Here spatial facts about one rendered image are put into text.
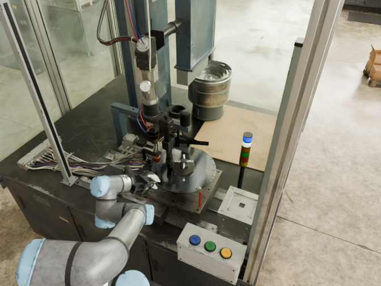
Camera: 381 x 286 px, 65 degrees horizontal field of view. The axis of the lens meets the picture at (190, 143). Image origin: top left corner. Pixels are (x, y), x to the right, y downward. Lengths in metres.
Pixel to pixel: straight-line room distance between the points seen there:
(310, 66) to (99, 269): 0.67
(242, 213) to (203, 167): 0.30
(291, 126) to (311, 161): 2.39
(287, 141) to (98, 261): 0.56
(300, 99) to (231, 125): 1.44
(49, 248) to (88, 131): 1.45
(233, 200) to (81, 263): 0.87
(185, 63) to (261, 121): 0.88
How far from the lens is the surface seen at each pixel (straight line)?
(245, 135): 1.42
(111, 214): 1.17
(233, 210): 1.44
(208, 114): 2.13
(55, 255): 0.82
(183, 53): 1.56
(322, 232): 2.64
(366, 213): 2.92
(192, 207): 1.49
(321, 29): 0.68
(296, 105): 0.76
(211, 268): 1.39
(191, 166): 1.52
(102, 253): 0.81
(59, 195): 1.82
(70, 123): 2.31
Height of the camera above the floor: 2.04
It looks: 41 degrees down
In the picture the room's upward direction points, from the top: straight up
